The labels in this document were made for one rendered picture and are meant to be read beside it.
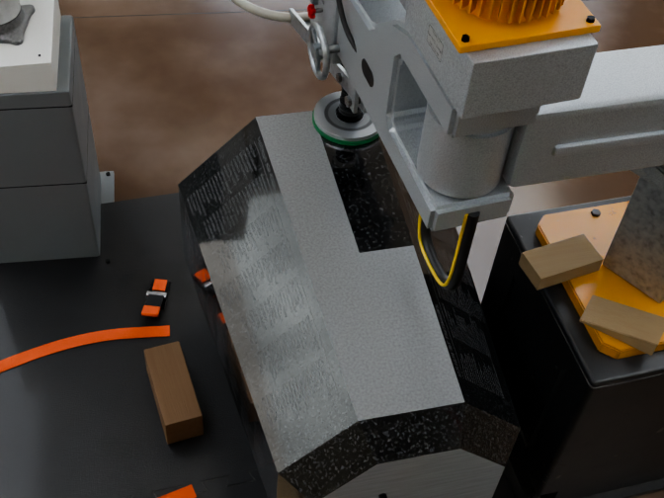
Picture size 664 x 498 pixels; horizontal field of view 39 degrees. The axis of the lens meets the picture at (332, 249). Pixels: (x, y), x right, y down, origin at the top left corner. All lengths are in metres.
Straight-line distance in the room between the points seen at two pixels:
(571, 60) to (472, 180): 0.38
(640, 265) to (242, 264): 1.07
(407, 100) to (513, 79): 0.50
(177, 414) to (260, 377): 0.64
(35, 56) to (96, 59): 1.46
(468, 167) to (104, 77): 2.63
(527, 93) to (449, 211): 0.39
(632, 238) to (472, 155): 0.75
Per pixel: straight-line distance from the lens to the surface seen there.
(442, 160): 2.02
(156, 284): 3.49
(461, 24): 1.75
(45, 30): 3.13
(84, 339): 3.39
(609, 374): 2.56
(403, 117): 2.23
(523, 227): 2.81
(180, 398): 3.08
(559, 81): 1.83
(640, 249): 2.62
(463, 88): 1.75
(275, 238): 2.58
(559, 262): 2.63
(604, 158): 2.17
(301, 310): 2.42
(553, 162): 2.11
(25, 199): 3.41
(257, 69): 4.39
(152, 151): 4.00
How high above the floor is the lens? 2.75
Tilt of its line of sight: 49 degrees down
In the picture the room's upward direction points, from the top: 6 degrees clockwise
